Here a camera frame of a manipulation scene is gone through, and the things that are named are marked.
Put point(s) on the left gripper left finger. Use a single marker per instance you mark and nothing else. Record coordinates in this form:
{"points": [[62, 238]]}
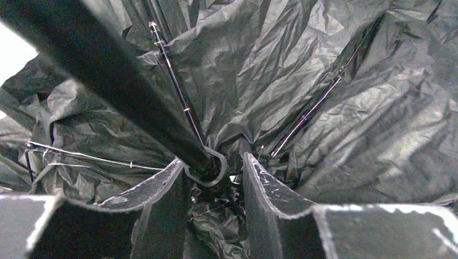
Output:
{"points": [[146, 221]]}

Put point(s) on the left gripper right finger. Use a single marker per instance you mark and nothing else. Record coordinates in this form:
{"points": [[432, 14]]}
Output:
{"points": [[283, 224]]}

